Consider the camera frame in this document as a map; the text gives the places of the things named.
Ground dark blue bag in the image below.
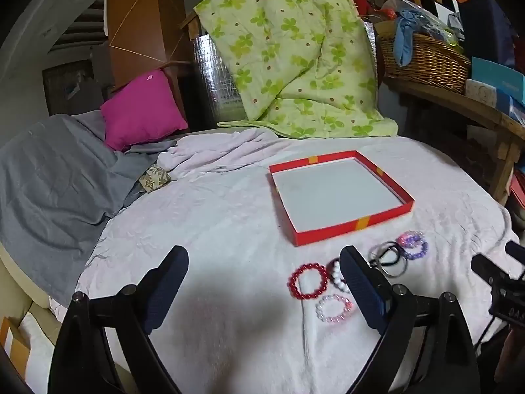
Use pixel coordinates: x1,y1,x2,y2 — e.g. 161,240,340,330
456,0,518,67

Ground orange cardboard box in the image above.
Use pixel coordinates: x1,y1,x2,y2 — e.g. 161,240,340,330
0,316,31,372

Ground brown wooden cabinet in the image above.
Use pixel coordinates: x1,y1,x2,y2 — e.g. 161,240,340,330
105,0,186,91

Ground pale pink textured blanket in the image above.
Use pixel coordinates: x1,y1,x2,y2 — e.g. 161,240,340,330
49,128,521,394

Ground green floral quilt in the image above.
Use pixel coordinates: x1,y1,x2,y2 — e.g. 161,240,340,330
194,0,399,139

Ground grey blanket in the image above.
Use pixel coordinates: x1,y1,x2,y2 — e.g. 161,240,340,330
0,111,179,308

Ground small patterned beige cloth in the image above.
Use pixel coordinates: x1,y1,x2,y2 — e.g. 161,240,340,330
138,164,172,193

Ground wooden bench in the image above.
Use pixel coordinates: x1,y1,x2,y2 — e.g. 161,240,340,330
381,76,525,206

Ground white bead bracelet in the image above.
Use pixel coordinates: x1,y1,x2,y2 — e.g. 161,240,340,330
327,258,349,290

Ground silver metal bangle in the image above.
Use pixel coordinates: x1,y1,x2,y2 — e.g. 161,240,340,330
371,256,395,276

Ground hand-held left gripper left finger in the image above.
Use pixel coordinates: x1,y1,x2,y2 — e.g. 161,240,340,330
49,245,190,394

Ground black cable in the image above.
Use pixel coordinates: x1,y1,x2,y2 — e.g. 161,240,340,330
473,319,510,349

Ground blue cloth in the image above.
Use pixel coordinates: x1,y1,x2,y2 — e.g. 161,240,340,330
393,8,432,67

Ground white patterned box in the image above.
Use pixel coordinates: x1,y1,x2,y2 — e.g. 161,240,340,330
465,79,499,108

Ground red shallow box tray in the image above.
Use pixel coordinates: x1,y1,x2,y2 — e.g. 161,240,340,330
268,150,416,247

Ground magenta pillow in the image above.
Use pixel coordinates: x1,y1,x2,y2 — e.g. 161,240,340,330
99,69,189,152

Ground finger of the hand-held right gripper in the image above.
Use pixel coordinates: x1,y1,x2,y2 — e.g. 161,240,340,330
504,240,525,262
470,253,509,289

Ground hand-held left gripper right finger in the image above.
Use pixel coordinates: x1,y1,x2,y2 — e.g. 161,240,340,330
340,245,480,394

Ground dark brown hair tie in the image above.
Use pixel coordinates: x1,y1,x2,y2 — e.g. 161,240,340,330
383,250,410,279

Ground pale pink clear bead bracelet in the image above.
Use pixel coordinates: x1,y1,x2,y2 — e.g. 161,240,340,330
315,293,355,326

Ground wicker basket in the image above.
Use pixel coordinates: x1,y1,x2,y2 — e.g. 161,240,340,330
375,33,472,95

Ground purple bead bracelet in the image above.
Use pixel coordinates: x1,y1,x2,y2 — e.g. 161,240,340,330
397,236,429,260

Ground red bead bracelet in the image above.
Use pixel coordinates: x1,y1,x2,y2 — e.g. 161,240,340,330
288,263,329,301

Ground black hair tie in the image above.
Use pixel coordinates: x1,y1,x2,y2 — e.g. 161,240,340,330
368,242,401,264

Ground blue box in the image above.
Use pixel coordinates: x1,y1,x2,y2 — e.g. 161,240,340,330
470,56,525,106

